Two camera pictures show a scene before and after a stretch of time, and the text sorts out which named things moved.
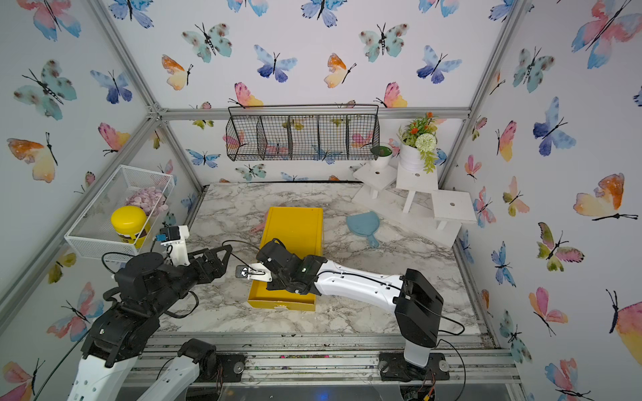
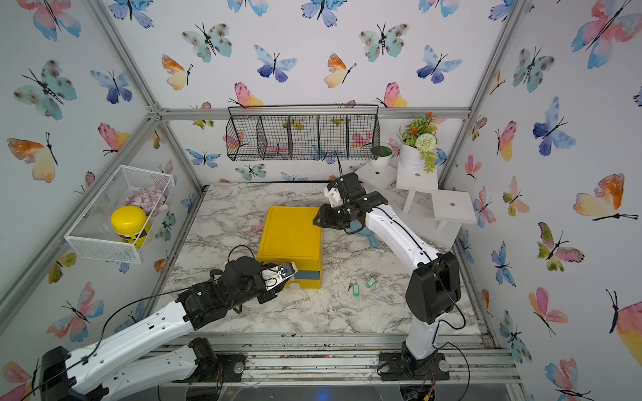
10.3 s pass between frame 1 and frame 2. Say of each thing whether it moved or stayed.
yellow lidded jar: stayed
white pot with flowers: stayed
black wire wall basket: stayed
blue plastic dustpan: stayed
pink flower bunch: stayed
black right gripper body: moved
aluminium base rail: stayed
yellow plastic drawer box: moved
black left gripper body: moved
